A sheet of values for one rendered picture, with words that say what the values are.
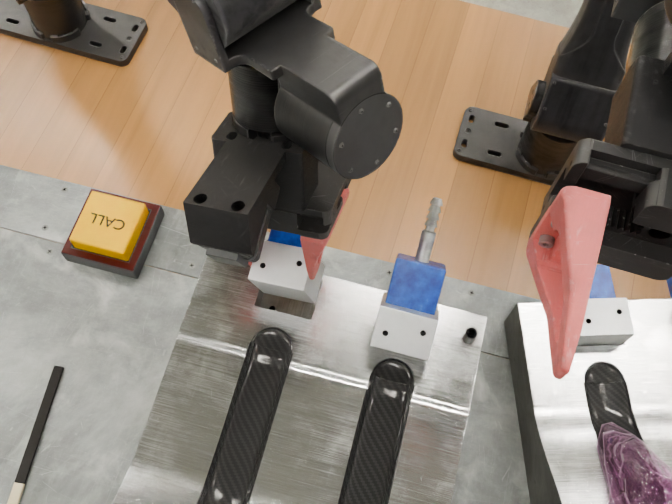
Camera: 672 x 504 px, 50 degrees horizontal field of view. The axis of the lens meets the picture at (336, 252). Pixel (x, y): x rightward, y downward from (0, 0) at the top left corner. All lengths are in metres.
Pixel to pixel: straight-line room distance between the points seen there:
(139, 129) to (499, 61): 0.44
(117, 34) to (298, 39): 0.52
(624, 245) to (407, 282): 0.27
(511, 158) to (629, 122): 0.50
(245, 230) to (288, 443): 0.23
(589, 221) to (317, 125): 0.18
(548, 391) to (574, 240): 0.38
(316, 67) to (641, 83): 0.18
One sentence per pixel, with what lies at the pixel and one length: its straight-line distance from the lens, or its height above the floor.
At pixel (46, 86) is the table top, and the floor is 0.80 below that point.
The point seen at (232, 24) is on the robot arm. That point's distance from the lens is 0.44.
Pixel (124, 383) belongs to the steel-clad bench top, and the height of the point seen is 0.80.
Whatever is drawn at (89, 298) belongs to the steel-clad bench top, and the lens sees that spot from 0.79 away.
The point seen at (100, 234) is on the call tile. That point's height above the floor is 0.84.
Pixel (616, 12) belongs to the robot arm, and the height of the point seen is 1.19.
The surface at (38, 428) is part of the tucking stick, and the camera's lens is 0.76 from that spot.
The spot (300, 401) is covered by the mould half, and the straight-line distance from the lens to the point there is 0.63.
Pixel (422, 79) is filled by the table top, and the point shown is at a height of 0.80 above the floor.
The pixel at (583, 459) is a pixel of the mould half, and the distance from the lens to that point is 0.67.
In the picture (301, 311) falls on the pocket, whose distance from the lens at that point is 0.68.
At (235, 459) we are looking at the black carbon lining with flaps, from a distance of 0.63.
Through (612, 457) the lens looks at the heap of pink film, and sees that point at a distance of 0.67.
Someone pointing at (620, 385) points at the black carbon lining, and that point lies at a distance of 0.72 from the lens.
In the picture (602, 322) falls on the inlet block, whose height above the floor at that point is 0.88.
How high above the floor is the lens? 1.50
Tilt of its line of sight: 65 degrees down
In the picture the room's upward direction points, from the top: 3 degrees clockwise
